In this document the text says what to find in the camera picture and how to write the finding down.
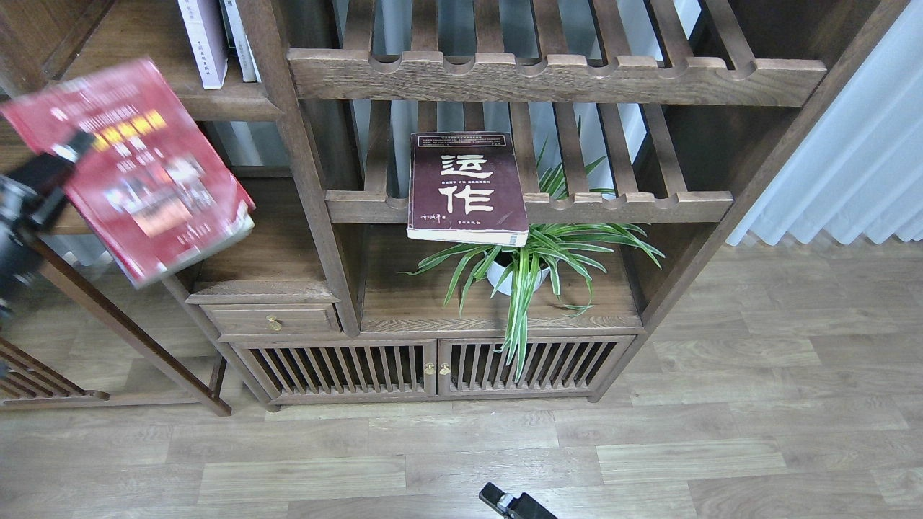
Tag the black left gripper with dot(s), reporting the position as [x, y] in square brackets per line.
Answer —
[32, 199]

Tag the red book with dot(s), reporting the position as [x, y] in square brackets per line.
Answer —
[152, 188]

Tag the dark wooden bookshelf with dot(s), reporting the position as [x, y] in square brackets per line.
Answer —
[620, 111]

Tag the white curtain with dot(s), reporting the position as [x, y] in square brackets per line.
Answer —
[859, 171]

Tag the dark maroon book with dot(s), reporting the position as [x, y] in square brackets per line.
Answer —
[465, 188]

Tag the wooden side rack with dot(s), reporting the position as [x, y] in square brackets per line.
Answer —
[27, 382]

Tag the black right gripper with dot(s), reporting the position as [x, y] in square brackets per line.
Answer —
[506, 504]

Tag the white upright book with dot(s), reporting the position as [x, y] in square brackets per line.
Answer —
[242, 47]

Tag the white lilac book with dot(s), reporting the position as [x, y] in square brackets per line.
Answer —
[203, 22]

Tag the white plant pot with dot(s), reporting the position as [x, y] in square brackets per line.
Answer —
[501, 274]

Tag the green spider plant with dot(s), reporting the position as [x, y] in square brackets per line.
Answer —
[558, 244]

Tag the brass drawer knob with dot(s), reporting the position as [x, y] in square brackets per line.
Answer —
[274, 324]

